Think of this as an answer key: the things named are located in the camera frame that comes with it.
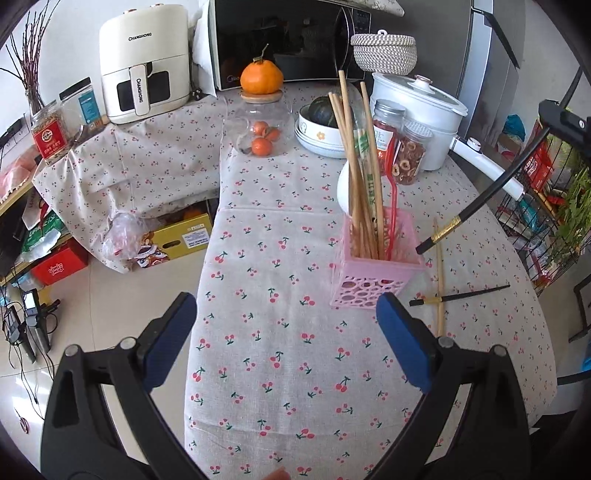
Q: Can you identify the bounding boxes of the plastic-wrapped bamboo chopsticks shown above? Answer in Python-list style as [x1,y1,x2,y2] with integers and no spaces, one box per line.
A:
[353,127,389,259]

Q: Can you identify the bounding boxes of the white air fryer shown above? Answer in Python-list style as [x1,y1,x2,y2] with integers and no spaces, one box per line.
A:
[98,4,191,125]

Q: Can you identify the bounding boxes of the red-label jar of nuts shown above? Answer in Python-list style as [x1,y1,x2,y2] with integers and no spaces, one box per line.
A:
[28,99,77,166]

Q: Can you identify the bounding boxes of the clear jar of dried fruit slices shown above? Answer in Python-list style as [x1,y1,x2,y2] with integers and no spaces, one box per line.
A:
[392,117,435,186]

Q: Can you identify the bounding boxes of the pink perforated plastic basket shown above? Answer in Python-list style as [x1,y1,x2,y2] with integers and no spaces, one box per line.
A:
[329,208,426,312]

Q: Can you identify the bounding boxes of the pink plastic bag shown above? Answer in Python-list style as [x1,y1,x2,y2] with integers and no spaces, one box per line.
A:
[0,152,40,195]

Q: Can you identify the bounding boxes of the cherry-print cabinet cover cloth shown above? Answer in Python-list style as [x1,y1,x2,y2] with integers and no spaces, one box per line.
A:
[32,90,232,275]

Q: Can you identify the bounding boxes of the blue plastic bag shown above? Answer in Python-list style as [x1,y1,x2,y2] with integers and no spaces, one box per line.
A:
[503,114,527,141]

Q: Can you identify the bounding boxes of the white flower-print bowl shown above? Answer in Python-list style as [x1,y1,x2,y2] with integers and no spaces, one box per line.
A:
[298,104,352,146]

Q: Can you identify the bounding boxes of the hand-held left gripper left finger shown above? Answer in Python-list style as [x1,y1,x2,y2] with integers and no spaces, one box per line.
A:
[41,292,208,480]

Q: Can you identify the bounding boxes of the green packets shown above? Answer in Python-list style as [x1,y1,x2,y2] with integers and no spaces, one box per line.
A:
[21,210,68,252]

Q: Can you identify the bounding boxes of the clear plastic bag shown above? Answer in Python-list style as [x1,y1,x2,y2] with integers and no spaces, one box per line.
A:
[102,210,160,264]

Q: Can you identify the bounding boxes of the glass jar with wooden lid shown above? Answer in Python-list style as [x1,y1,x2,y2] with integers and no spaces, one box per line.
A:
[224,90,296,158]

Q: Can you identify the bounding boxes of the silver refrigerator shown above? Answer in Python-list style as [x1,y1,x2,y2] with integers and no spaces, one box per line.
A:
[455,0,541,134]

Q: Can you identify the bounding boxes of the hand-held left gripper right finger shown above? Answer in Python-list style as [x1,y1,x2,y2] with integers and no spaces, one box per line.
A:
[365,292,532,480]

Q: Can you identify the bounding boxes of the black electronic device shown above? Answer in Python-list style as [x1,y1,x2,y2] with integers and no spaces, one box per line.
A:
[23,291,61,354]

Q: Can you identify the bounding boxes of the red plastic spoon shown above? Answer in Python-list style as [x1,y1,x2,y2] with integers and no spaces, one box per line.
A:
[379,136,407,259]

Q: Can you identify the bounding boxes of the black wire rack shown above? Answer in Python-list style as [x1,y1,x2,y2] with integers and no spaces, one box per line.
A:
[496,124,591,296]

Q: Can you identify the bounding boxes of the cherry-print tablecloth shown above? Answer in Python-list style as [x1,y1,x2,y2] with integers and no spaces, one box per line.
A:
[182,80,557,480]

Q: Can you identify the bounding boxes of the white fabric bundle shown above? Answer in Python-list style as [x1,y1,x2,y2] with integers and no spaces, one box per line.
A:
[191,0,218,97]

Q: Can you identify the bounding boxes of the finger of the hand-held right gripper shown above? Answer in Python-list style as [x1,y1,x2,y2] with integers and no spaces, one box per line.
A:
[538,99,591,160]

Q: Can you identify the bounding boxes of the clear jar of goji berries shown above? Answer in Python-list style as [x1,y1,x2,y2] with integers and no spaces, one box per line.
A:
[372,99,407,174]

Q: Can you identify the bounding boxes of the blue-label clear plastic jar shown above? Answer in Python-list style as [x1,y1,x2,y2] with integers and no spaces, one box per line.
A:
[59,76,108,139]

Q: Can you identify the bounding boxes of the large orange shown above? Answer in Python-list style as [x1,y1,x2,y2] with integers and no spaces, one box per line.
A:
[240,44,284,95]

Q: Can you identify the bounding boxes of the pile of assorted snack packets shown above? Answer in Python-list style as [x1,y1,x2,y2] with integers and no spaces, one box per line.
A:
[501,120,591,278]

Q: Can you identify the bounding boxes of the dark green pumpkin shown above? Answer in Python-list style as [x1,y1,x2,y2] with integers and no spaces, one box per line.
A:
[308,95,345,127]

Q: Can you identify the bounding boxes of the black microwave oven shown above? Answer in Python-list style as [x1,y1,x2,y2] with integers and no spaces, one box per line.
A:
[208,0,374,92]

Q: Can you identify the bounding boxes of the green leafy vegetables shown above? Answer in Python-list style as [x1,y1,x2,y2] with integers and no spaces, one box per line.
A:
[551,150,591,245]

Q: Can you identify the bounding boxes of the floral cloth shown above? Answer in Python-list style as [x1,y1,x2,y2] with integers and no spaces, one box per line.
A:
[355,0,407,18]

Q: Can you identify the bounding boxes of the red cardboard box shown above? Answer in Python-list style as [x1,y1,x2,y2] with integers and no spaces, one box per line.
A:
[30,247,90,287]

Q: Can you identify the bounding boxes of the dry twig bunch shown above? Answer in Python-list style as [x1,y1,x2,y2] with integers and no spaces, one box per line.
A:
[0,0,61,116]

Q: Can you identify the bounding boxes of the white electric pot with handle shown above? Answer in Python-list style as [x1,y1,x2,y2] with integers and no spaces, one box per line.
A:
[369,71,525,199]

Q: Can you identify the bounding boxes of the woven basket with lid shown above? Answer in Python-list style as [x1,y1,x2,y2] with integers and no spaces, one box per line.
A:
[350,29,419,77]

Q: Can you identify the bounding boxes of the yellow cardboard box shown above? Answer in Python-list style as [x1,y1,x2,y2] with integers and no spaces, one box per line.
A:
[134,213,214,273]

